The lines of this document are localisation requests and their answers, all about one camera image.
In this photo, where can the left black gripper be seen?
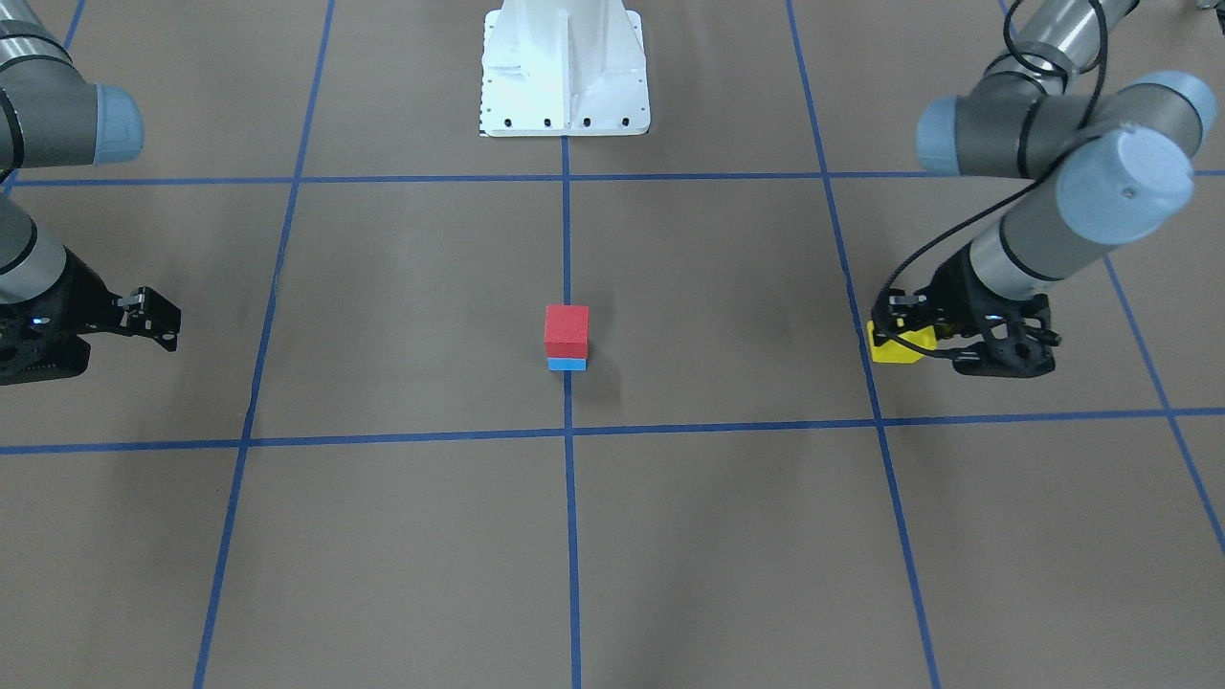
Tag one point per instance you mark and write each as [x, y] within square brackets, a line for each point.
[950, 289]

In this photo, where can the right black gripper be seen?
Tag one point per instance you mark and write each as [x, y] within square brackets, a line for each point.
[84, 299]

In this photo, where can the yellow block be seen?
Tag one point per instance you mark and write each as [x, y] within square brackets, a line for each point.
[906, 348]

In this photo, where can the red block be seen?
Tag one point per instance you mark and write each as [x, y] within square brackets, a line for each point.
[567, 331]

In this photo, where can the blue block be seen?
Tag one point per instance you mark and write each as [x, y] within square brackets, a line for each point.
[565, 364]

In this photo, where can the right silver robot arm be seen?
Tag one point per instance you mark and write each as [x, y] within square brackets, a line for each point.
[52, 117]

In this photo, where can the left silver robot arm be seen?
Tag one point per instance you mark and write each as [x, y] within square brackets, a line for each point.
[1100, 172]

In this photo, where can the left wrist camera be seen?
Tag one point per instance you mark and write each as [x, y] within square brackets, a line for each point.
[1015, 338]

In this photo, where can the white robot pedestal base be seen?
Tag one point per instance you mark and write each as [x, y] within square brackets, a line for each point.
[564, 69]

